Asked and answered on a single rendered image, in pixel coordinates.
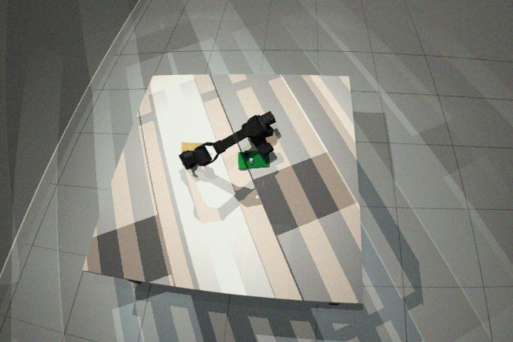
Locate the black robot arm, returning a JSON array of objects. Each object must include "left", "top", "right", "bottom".
[{"left": 179, "top": 111, "right": 276, "bottom": 170}]

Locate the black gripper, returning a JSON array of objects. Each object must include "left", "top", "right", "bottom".
[{"left": 250, "top": 133, "right": 274, "bottom": 157}]

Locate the green circuit board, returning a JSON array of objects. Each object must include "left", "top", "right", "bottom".
[{"left": 238, "top": 151, "right": 270, "bottom": 170}]

